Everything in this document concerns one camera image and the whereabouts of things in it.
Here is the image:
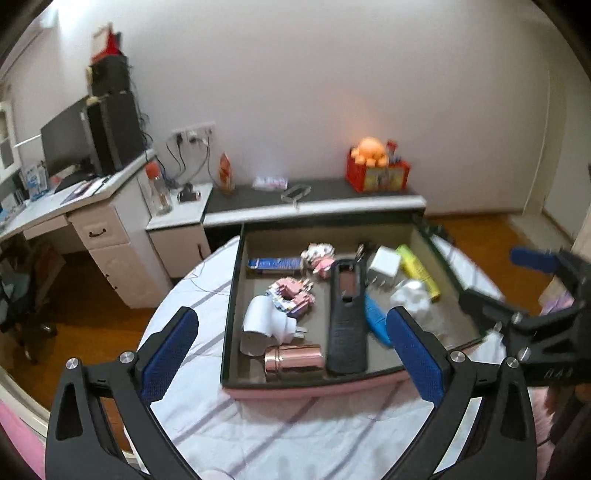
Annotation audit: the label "white figurine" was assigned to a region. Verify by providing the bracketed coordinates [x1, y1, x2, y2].
[390, 279, 437, 334]

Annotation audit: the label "black remote control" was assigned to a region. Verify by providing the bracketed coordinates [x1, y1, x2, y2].
[325, 258, 369, 376]

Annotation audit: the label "red-capped water bottle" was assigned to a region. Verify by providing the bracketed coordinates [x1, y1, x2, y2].
[145, 161, 173, 216]

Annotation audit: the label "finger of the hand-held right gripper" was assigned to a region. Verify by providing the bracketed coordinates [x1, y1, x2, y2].
[510, 246, 591, 302]
[458, 285, 533, 339]

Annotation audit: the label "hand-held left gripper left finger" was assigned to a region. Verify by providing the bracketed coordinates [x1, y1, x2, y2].
[45, 306, 199, 480]

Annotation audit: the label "black keyboard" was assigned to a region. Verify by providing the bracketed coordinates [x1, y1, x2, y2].
[54, 172, 96, 193]

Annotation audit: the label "orange octopus plush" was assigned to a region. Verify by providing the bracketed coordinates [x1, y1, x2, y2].
[350, 137, 391, 165]

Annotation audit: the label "pink storage box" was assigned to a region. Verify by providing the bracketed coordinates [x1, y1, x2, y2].
[220, 210, 495, 401]

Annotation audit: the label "rose gold cylinder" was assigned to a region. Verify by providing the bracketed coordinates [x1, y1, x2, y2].
[264, 344, 323, 382]

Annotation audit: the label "white plug adapter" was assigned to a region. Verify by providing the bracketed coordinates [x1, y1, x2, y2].
[240, 295, 306, 356]

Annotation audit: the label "white cube charger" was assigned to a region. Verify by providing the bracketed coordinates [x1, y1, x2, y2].
[367, 246, 403, 289]

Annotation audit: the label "white bed frame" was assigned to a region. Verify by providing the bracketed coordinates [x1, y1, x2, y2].
[0, 368, 52, 435]

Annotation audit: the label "pink white plush toy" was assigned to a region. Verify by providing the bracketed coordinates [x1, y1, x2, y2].
[301, 243, 336, 280]

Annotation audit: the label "pink block toy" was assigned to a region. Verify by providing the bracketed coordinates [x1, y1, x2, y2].
[267, 277, 316, 317]

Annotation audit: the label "wall socket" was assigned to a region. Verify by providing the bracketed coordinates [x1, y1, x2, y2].
[173, 121, 216, 138]

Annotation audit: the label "low dark-topped cabinet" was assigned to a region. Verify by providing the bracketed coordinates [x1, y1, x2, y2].
[147, 178, 427, 278]

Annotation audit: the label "blue packet box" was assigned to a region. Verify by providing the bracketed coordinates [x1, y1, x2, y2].
[21, 164, 49, 199]

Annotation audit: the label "white desk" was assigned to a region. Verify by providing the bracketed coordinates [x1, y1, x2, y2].
[0, 148, 174, 309]

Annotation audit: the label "black monitor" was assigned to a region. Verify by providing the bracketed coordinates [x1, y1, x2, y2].
[41, 96, 98, 176]

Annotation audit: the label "black office chair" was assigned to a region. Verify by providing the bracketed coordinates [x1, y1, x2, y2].
[0, 244, 59, 365]

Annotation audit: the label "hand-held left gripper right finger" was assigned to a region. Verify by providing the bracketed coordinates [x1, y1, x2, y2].
[386, 306, 539, 480]

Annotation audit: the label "yellow highlighter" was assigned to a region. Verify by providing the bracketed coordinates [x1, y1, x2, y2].
[396, 244, 442, 302]

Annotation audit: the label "mouse pad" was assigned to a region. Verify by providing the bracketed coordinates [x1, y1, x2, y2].
[60, 178, 112, 204]

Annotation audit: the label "orange figurine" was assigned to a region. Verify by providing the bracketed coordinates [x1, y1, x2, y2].
[218, 152, 236, 194]

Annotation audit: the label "red toy box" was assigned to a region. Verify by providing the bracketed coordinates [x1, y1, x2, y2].
[346, 150, 411, 191]

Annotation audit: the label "blue patterned box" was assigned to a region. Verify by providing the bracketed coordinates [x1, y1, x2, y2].
[247, 257, 304, 273]

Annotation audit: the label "blue comb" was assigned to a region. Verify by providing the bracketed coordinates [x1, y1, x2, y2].
[365, 295, 398, 348]

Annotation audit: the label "black speaker box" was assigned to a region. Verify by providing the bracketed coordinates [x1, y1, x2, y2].
[88, 58, 130, 96]

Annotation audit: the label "black power cables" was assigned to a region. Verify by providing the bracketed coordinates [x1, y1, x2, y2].
[129, 78, 218, 190]

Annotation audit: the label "white glass-door cabinet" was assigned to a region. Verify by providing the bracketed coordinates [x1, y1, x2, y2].
[0, 99, 22, 172]

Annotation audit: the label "black computer tower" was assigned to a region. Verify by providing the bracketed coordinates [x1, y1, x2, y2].
[88, 91, 145, 174]

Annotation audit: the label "white plastic packet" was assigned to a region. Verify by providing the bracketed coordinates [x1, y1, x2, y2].
[252, 175, 290, 190]

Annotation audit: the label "white door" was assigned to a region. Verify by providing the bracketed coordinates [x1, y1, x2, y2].
[540, 60, 591, 241]

